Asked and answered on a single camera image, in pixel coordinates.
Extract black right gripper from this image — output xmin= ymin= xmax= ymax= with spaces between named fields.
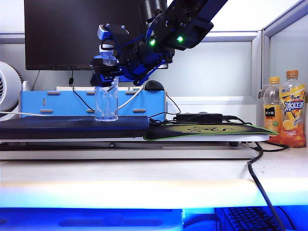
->
xmin=90 ymin=41 xmax=174 ymax=94

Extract clear mineral water bottle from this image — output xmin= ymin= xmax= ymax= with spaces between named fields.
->
xmin=93 ymin=54 xmax=119 ymax=122

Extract dark blue closed laptop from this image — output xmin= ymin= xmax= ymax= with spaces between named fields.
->
xmin=0 ymin=115 xmax=150 ymax=140

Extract small orange juice bottle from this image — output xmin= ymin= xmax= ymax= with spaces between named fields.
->
xmin=262 ymin=77 xmax=282 ymax=138

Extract yellow iced tea bottle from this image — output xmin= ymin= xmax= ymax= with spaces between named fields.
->
xmin=279 ymin=70 xmax=307 ymax=148

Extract white monitor base board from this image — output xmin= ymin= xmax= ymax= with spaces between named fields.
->
xmin=55 ymin=86 xmax=145 ymax=92

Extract black computer mouse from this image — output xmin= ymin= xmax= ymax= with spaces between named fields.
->
xmin=144 ymin=80 xmax=166 ymax=92

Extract blue wooden desk organizer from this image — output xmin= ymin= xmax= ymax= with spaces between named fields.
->
xmin=19 ymin=90 xmax=167 ymax=122

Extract black computer monitor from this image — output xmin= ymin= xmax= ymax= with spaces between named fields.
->
xmin=23 ymin=0 xmax=168 ymax=71

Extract white desk riser platform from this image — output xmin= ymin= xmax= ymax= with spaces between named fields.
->
xmin=0 ymin=133 xmax=270 ymax=161

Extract black power adapter brick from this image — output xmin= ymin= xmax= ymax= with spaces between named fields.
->
xmin=175 ymin=112 xmax=223 ymax=125

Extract white round desk fan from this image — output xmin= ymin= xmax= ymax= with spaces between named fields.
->
xmin=0 ymin=61 xmax=23 ymax=121

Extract black green-edged mouse pad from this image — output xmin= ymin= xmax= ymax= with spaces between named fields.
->
xmin=143 ymin=122 xmax=279 ymax=141

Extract blue plastic panel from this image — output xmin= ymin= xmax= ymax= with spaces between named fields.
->
xmin=0 ymin=207 xmax=184 ymax=231

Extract black keyboard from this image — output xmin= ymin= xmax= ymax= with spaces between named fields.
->
xmin=222 ymin=206 xmax=282 ymax=231

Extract white cable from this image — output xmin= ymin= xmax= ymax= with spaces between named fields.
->
xmin=0 ymin=86 xmax=144 ymax=117

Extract thin black monitor cable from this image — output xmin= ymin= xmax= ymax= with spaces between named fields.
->
xmin=68 ymin=70 xmax=95 ymax=114

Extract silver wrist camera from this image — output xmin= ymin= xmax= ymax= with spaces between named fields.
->
xmin=97 ymin=23 xmax=116 ymax=52

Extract thin black mouse cable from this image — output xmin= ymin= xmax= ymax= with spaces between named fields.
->
xmin=147 ymin=92 xmax=181 ymax=126

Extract thick black power cable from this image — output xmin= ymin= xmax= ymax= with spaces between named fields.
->
xmin=246 ymin=141 xmax=286 ymax=231

